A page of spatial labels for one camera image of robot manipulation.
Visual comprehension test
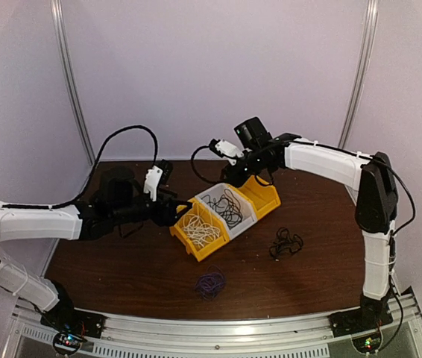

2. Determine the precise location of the yellow plastic bin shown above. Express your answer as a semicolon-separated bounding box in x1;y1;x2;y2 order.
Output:
169;198;230;262
238;176;281;220

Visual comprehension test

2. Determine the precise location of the right arm black sleeved cable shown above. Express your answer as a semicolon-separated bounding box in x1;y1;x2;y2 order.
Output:
189;144;277;187

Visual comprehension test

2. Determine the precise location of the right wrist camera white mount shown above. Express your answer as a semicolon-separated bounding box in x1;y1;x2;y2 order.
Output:
209;139;244;166

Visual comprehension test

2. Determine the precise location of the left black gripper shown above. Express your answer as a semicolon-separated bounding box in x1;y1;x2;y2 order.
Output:
110;187;192;227

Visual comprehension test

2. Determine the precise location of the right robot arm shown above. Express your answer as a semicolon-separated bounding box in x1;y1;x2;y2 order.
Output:
210;117;398;330

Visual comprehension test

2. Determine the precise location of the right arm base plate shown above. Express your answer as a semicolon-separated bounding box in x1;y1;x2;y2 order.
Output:
329;307;393;337

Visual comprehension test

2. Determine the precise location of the right yellow plastic bin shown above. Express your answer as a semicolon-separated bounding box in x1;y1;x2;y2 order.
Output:
238;176;281;220

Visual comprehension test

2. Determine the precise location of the aluminium frame post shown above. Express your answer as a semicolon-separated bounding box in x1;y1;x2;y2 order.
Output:
338;0;379;149
51;0;95;166

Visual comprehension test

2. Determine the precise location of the front aluminium rail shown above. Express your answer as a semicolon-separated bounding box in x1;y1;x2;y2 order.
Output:
0;286;422;358

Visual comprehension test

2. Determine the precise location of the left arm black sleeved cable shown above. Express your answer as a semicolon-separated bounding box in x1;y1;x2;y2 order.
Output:
0;125;160;210

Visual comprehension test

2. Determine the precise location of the purple cable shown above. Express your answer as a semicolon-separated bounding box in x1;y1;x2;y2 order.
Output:
194;265;227;301

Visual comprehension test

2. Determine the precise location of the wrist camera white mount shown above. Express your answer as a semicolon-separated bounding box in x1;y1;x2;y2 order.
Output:
209;139;244;166
143;160;173;201

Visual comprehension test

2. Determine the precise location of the thick white cable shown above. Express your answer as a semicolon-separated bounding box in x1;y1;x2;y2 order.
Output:
180;213;222;249

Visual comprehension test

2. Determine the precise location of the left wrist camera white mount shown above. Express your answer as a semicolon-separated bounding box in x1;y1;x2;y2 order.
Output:
143;160;173;201

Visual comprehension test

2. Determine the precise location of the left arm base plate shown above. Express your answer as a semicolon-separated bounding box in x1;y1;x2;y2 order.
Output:
38;309;105;339

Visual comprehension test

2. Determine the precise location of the left aluminium frame post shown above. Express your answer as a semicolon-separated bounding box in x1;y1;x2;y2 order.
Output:
51;0;95;166

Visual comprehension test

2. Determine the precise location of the round controller board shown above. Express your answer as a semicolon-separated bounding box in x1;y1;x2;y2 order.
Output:
352;333;382;354
52;332;84;355

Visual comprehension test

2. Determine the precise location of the left yellow plastic bin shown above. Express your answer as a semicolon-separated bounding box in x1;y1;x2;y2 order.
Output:
169;198;230;262

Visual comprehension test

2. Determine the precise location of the right round controller board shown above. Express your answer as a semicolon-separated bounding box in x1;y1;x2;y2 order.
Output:
352;333;382;354

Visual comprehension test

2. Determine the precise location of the white plastic bin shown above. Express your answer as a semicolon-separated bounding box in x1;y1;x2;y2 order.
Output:
195;183;257;240

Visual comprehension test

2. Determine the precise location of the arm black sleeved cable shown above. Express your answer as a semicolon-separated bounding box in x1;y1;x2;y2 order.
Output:
189;144;277;187
0;125;160;210

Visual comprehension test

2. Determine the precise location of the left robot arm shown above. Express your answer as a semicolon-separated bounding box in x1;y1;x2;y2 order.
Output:
0;166;192;331

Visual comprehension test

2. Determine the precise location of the right aluminium frame post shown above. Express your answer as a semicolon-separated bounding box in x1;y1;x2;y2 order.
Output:
338;0;379;149

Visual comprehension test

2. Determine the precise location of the left round controller board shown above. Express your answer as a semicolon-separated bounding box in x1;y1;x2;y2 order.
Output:
52;332;84;355

